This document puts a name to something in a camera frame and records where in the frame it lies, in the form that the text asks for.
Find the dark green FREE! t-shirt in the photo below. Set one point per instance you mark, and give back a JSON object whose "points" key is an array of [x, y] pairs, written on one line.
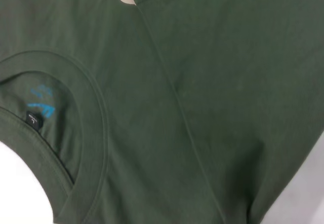
{"points": [[189, 95]]}

